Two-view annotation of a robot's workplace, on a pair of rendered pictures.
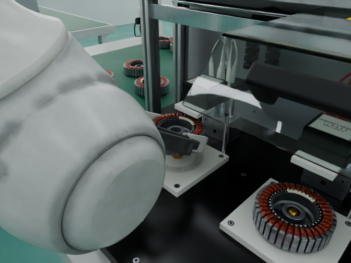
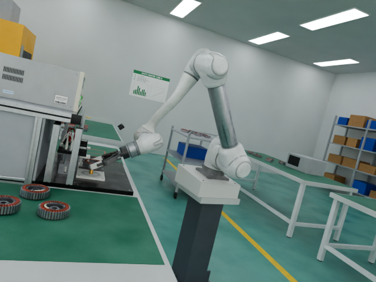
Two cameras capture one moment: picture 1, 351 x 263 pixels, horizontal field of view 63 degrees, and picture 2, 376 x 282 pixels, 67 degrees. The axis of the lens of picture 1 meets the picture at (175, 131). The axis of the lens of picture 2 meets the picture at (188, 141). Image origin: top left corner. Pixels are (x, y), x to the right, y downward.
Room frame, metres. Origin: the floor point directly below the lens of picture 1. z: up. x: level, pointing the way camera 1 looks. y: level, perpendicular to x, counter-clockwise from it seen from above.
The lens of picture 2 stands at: (1.70, 1.10, 1.25)
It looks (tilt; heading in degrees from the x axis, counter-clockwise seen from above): 6 degrees down; 204
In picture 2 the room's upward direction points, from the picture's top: 13 degrees clockwise
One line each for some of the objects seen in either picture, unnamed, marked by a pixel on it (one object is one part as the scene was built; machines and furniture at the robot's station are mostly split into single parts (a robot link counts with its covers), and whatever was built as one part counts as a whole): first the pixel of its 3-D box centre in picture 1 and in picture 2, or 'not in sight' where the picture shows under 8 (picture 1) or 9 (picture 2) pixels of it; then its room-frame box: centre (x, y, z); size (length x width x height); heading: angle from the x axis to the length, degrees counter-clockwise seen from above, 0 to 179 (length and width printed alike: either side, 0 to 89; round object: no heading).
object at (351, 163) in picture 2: not in sight; (355, 164); (-6.47, 1.96, 0.89); 0.42 x 0.40 x 0.22; 47
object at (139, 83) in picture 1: (152, 85); (35, 191); (0.87, 0.08, 0.77); 0.11 x 0.11 x 0.04
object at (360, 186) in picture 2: not in sight; (363, 187); (-6.18, 2.23, 0.41); 0.42 x 0.42 x 0.26; 43
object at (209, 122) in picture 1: (221, 124); (64, 167); (0.57, -0.11, 0.80); 0.08 x 0.05 x 0.06; 45
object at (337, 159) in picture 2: not in sight; (340, 159); (-6.80, 1.63, 0.89); 0.42 x 0.40 x 0.21; 43
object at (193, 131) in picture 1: (175, 133); (93, 164); (0.47, 0.00, 0.84); 0.11 x 0.11 x 0.04
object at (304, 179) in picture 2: not in sight; (272, 185); (-3.07, 0.57, 0.37); 2.20 x 0.90 x 0.75; 45
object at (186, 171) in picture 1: (177, 158); (90, 174); (0.47, 0.00, 0.78); 0.15 x 0.15 x 0.01; 45
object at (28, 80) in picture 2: not in sight; (45, 83); (0.60, -0.33, 1.22); 0.44 x 0.39 x 0.20; 45
